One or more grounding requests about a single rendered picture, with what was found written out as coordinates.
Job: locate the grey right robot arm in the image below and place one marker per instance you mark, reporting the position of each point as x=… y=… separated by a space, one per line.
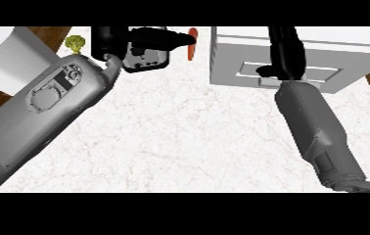
x=317 y=131

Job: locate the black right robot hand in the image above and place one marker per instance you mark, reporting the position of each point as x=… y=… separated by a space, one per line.
x=288 y=56

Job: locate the white flat panel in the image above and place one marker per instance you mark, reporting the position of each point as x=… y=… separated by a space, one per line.
x=21 y=59

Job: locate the white cabinet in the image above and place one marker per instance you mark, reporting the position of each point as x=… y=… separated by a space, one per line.
x=332 y=36

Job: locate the white drawer front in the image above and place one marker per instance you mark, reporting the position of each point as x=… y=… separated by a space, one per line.
x=226 y=66

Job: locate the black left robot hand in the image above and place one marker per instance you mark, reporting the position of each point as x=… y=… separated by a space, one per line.
x=154 y=38

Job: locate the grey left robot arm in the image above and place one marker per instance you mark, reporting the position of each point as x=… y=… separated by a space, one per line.
x=43 y=115

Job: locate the yellow-green broccoli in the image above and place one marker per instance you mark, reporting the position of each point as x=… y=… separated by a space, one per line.
x=75 y=43

